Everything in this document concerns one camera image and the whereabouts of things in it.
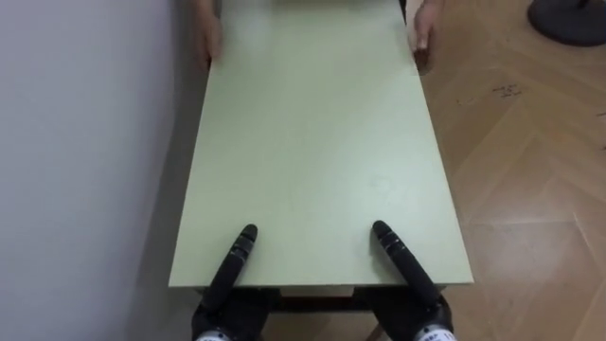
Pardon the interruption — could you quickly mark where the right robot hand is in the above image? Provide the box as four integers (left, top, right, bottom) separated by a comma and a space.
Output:
350, 220, 458, 341

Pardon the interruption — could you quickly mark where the pale green table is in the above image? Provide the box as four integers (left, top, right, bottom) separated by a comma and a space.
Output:
168, 0, 474, 314

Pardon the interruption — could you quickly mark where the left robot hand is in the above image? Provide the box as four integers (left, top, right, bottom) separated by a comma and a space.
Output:
190, 224, 281, 341

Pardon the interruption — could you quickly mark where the dark round stand base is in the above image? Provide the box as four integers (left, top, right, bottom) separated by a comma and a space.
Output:
526, 0, 606, 47

